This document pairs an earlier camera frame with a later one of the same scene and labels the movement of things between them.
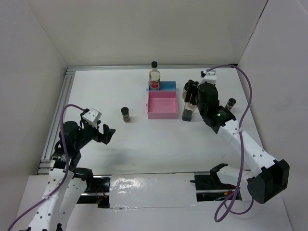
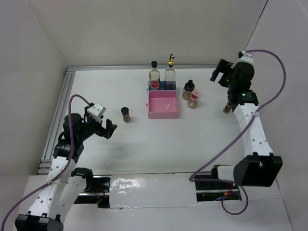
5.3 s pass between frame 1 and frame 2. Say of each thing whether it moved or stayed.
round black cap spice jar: stayed
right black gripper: moved
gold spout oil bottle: moved
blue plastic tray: stayed
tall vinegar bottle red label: stayed
